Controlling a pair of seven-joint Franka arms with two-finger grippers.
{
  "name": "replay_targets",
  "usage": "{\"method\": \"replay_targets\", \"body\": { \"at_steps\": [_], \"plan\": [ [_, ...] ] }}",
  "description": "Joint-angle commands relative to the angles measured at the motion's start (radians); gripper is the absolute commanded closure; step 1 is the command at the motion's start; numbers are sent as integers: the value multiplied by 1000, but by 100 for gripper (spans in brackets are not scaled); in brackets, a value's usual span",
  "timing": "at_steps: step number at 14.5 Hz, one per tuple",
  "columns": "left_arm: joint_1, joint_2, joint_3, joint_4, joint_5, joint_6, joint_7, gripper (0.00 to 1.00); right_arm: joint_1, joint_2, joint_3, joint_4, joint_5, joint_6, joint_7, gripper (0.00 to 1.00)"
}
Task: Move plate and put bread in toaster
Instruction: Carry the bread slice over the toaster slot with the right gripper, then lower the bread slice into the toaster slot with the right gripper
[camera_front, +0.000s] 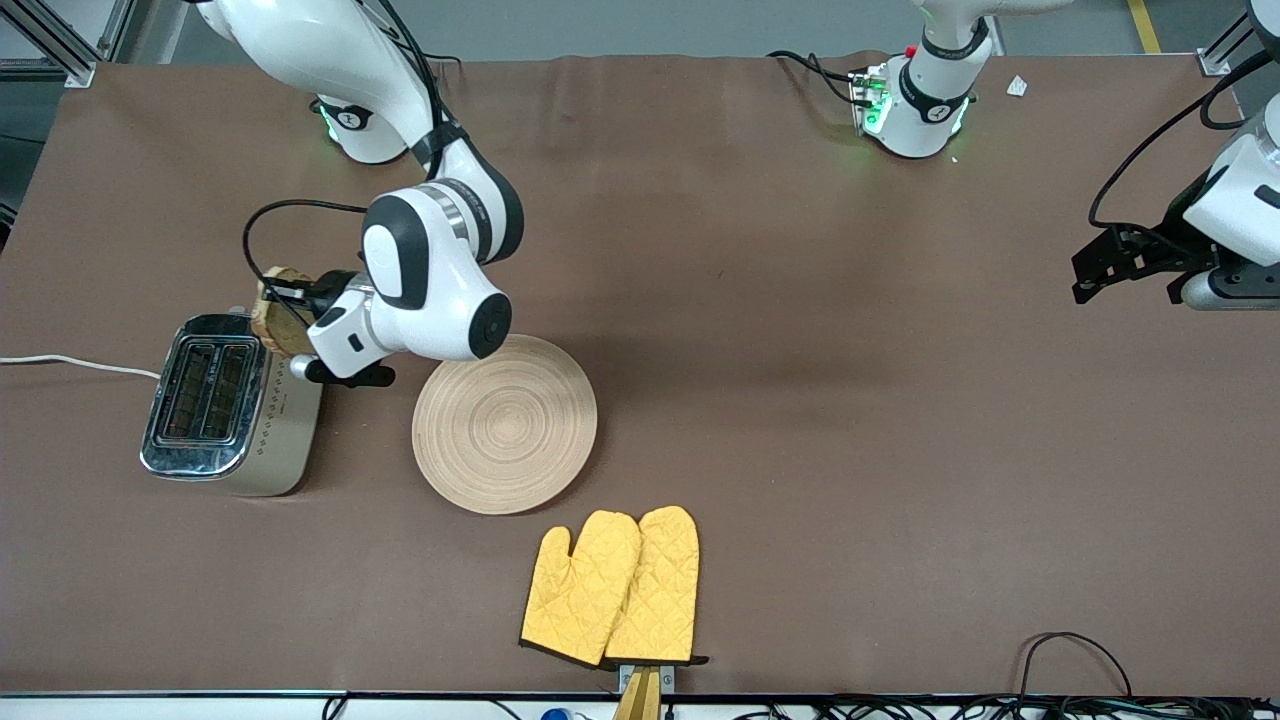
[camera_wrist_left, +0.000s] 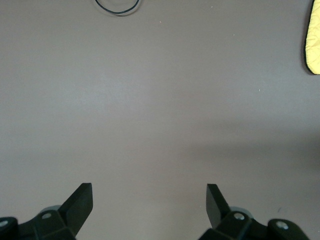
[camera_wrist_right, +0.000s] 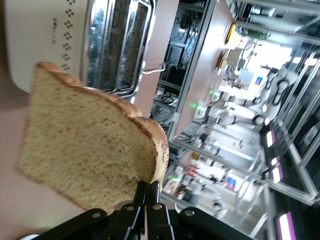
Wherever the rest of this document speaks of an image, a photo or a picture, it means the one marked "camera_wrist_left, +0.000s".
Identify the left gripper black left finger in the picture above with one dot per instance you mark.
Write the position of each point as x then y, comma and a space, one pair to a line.
75, 212

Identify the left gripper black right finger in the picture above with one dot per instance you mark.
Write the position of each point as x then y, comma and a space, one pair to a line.
217, 210

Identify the yellow quilted oven mitt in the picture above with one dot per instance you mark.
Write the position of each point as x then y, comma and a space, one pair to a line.
313, 37

